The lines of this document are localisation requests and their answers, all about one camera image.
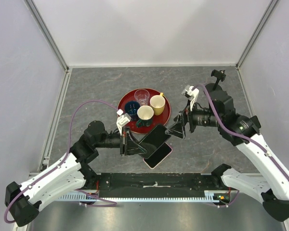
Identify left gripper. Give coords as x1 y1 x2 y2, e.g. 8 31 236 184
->
94 126 147 156

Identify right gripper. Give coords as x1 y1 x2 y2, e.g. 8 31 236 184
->
165 98 222 139

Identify phone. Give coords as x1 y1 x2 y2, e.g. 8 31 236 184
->
143 143 172 169
140 124 171 155

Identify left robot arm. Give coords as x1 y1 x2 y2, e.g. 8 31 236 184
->
4 121 156 227

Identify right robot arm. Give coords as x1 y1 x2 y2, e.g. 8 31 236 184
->
166 83 289 222

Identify phone in pink case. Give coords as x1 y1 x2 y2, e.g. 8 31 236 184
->
143 143 172 169

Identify round base phone holder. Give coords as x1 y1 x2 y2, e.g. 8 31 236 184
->
205 69 226 92

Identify yellow mug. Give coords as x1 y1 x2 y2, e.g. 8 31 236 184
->
150 92 166 116

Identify green mug white inside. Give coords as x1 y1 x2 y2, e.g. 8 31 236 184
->
136 105 154 128

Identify dark blue cup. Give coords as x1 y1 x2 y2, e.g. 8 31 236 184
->
124 101 141 121

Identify clear glass cup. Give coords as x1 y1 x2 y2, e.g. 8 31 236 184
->
134 89 150 106

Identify red round tray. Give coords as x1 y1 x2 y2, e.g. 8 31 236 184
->
117 88 171 134

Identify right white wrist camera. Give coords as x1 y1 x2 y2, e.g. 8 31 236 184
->
182 85 199 110

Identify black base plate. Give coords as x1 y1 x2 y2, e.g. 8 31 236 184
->
96 173 228 198

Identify white cable duct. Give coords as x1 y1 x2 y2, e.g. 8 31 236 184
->
56 191 230 203

